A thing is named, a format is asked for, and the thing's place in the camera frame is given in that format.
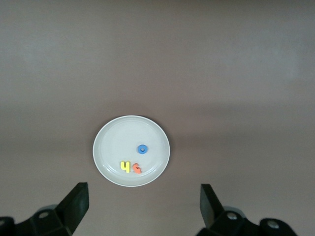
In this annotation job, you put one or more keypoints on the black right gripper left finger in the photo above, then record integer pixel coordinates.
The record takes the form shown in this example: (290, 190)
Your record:
(71, 211)

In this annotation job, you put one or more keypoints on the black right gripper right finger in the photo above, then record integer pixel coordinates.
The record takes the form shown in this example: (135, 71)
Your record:
(214, 216)

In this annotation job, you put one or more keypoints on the yellow foam letter h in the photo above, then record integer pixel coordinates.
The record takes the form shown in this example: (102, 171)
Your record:
(127, 168)

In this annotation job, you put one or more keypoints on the orange foam letter t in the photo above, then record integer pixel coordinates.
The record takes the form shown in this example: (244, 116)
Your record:
(136, 169)

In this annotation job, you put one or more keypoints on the blue foam letter o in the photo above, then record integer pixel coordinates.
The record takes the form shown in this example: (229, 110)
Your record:
(139, 149)

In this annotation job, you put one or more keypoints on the beige brown plate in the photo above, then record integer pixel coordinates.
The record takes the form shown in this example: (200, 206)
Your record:
(123, 137)

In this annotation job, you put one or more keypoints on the brown table cover sheet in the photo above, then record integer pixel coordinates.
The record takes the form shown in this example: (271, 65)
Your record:
(157, 49)

